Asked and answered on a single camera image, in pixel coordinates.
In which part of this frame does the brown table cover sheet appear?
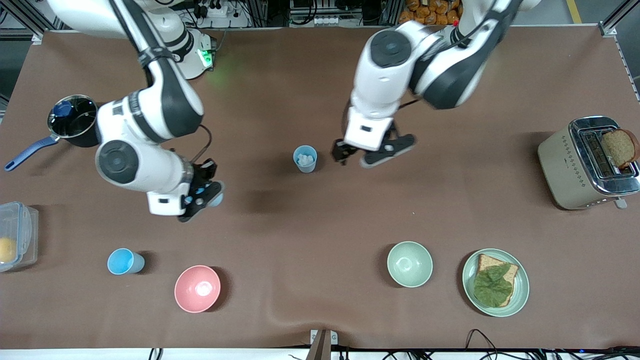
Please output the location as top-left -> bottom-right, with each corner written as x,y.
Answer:
0,27 -> 640,351

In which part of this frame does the pink bowl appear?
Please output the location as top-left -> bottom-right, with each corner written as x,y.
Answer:
174,265 -> 221,314

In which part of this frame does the pale green bowl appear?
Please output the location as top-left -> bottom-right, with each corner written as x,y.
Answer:
387,241 -> 434,288

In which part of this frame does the bag of orange bread rolls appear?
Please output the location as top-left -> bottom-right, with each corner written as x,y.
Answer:
400,0 -> 463,27

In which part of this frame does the brown bread slice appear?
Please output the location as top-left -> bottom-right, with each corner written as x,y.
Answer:
474,254 -> 519,307

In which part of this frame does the beige and chrome toaster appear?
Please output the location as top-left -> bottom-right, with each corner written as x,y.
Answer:
538,116 -> 640,211

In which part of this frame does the green lettuce leaf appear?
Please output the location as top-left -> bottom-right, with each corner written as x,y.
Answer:
473,264 -> 514,307

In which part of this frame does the clear plastic lidded container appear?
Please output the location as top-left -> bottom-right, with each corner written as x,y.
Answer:
0,201 -> 40,273

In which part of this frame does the pale green plate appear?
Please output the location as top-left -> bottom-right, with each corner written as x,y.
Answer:
462,248 -> 530,318

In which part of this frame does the brown toast slice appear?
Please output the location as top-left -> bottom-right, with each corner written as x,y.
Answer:
601,129 -> 640,169

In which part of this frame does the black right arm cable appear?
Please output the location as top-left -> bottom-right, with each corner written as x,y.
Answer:
190,125 -> 213,163

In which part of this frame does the dark saucepan with blue handle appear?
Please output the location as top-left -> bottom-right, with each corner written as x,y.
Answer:
5,95 -> 101,172

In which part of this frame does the black looped cable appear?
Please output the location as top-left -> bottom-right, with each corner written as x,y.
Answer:
465,328 -> 502,353

